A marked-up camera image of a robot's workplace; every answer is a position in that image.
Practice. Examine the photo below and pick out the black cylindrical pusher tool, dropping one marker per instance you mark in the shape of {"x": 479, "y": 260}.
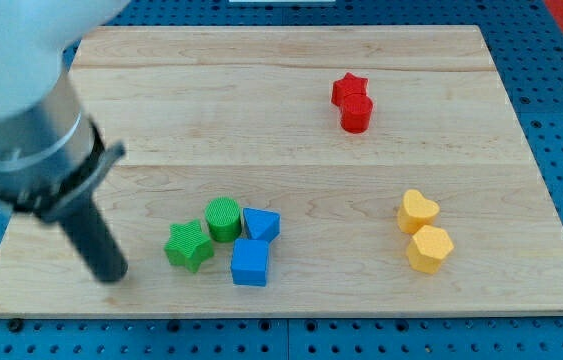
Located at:
{"x": 90, "y": 235}

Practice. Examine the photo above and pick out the green star block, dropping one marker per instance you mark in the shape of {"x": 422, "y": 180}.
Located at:
{"x": 188, "y": 246}

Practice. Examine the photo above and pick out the green cylinder block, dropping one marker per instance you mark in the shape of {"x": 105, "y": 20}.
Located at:
{"x": 223, "y": 217}

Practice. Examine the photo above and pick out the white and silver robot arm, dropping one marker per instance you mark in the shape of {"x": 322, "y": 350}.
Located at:
{"x": 52, "y": 156}

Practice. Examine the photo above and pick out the wooden board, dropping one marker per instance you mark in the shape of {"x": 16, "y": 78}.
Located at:
{"x": 246, "y": 112}

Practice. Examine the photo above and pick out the red star block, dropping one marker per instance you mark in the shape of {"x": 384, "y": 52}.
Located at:
{"x": 349, "y": 84}

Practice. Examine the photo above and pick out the blue cube block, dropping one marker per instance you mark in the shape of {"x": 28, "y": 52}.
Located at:
{"x": 249, "y": 264}

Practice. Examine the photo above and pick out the blue triangle block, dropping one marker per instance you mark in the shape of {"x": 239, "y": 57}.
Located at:
{"x": 261, "y": 224}

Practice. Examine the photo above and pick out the red cylinder block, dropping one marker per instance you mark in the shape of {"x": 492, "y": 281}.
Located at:
{"x": 356, "y": 111}

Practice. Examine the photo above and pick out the yellow heart block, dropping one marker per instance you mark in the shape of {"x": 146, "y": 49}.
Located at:
{"x": 416, "y": 211}

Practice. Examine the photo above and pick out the yellow hexagon block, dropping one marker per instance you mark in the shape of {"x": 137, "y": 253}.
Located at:
{"x": 428, "y": 249}

